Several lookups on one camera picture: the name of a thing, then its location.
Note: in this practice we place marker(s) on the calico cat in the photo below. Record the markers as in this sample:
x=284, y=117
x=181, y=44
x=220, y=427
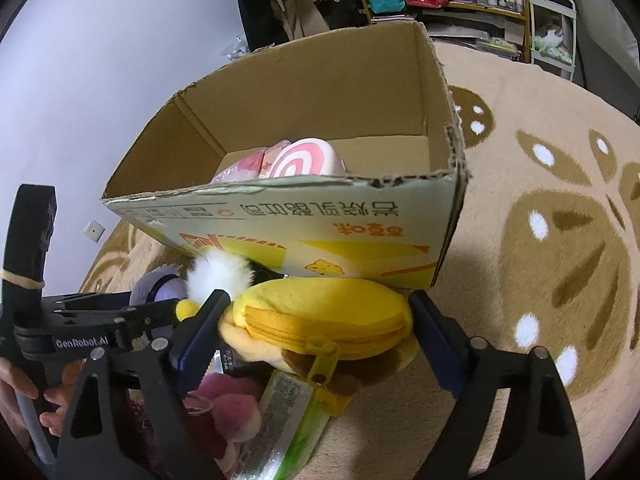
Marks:
x=550, y=35

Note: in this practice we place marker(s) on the pale pink plush toy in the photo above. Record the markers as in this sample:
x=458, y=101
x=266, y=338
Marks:
x=240, y=167

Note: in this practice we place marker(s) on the purple plush toy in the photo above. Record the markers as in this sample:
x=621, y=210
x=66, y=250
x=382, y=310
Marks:
x=160, y=287

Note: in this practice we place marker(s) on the yellow plush zipper pouch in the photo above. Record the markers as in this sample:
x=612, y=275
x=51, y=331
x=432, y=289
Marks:
x=320, y=310

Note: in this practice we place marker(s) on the wooden shelf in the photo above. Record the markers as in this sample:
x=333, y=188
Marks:
x=505, y=10

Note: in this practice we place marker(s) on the green plastic packet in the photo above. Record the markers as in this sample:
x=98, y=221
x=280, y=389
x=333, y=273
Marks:
x=280, y=425

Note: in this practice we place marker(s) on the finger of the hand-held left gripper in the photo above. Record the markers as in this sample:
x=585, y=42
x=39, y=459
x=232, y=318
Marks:
x=95, y=301
x=145, y=317

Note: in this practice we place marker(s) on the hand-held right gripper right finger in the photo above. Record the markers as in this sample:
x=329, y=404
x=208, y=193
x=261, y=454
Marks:
x=441, y=355

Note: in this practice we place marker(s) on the dark pink plush toy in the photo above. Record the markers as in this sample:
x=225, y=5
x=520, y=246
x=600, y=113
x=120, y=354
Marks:
x=225, y=410

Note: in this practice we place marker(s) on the white fluffy pompom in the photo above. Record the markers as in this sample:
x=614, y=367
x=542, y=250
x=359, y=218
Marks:
x=215, y=272

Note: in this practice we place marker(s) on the pink swirl plush cushion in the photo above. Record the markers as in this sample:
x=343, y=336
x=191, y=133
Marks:
x=305, y=157

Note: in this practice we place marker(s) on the beige tote bag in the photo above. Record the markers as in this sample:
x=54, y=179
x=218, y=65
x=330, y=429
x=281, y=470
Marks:
x=305, y=7

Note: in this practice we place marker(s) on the printed cardboard box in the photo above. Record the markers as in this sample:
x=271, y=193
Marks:
x=320, y=110

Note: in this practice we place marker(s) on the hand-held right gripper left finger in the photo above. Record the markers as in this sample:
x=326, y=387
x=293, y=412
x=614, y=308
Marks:
x=194, y=356

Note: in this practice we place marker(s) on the white wall socket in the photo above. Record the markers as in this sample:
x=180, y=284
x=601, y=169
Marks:
x=93, y=230

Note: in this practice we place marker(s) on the white trolley cart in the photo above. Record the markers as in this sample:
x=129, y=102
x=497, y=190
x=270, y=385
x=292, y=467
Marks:
x=552, y=55

